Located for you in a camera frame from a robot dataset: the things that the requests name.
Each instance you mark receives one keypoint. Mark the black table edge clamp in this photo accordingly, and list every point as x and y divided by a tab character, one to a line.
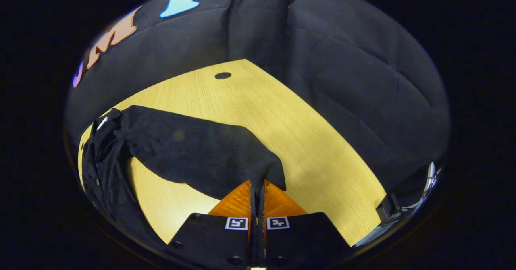
388	207

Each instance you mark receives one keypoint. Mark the black button shirt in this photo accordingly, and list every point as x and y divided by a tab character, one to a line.
193	153

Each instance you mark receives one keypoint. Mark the black backdrop cloth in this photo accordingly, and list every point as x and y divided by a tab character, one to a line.
342	80

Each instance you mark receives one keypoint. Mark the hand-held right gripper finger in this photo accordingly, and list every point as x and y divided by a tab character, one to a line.
261	237
253	237

